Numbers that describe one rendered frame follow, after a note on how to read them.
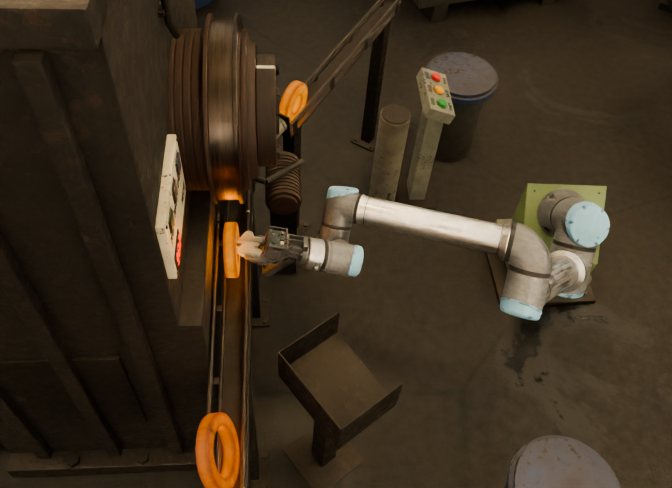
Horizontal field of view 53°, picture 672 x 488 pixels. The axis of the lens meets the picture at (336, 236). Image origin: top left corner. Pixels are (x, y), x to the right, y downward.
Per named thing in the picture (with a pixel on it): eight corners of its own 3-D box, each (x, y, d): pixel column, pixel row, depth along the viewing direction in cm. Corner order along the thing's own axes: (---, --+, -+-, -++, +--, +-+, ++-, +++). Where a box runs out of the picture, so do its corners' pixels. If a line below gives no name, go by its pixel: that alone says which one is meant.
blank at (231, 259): (221, 261, 173) (234, 260, 174) (223, 211, 181) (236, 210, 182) (227, 288, 187) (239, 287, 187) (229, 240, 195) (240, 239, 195)
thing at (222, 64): (220, 241, 174) (201, 103, 136) (227, 116, 202) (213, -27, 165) (245, 240, 174) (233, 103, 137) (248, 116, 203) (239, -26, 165)
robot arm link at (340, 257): (352, 272, 198) (362, 282, 189) (312, 266, 194) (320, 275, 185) (359, 241, 196) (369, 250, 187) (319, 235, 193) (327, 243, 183)
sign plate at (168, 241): (167, 279, 145) (154, 228, 130) (177, 188, 160) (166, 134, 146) (178, 278, 145) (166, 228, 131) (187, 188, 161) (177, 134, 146)
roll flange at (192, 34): (181, 241, 173) (151, 103, 136) (193, 116, 201) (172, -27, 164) (220, 241, 174) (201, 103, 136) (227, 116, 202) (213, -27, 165)
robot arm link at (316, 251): (314, 251, 195) (315, 279, 189) (298, 248, 193) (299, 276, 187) (324, 233, 188) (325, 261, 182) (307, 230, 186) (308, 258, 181)
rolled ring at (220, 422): (212, 499, 148) (198, 500, 149) (243, 485, 166) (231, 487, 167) (204, 413, 153) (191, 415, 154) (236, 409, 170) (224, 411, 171)
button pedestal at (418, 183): (400, 213, 297) (423, 108, 248) (394, 173, 312) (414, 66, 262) (436, 213, 298) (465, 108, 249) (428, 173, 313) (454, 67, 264)
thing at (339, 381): (327, 512, 219) (340, 430, 162) (280, 448, 231) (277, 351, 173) (374, 474, 227) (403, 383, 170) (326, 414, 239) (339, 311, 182)
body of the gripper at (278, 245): (267, 224, 182) (309, 231, 186) (259, 242, 188) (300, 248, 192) (266, 246, 177) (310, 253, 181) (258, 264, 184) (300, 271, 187)
